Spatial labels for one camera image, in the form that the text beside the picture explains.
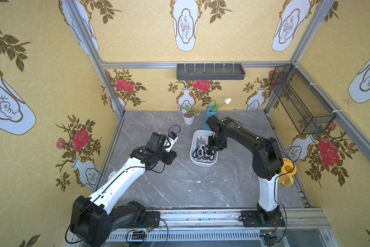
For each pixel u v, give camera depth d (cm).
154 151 60
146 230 71
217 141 78
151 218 74
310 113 73
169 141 67
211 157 95
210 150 92
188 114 109
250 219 73
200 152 93
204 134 103
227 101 90
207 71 92
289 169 80
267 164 52
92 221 39
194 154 96
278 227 72
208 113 94
